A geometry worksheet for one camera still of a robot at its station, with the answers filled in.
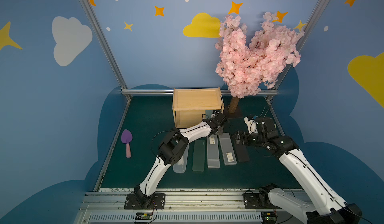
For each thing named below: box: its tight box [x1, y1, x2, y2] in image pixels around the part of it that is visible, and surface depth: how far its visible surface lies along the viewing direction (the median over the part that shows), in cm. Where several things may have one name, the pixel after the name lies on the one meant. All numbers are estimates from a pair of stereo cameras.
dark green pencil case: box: [192, 140, 206, 172], surface depth 90 cm
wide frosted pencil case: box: [206, 135, 220, 169], surface depth 92 cm
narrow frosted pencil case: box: [218, 132, 238, 166], surface depth 90 cm
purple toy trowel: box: [121, 129, 133, 158], surface depth 100 cm
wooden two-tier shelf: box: [172, 87, 225, 129], surface depth 93 cm
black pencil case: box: [235, 139, 250, 162], surface depth 91 cm
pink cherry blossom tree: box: [214, 12, 305, 114], surface depth 70 cm
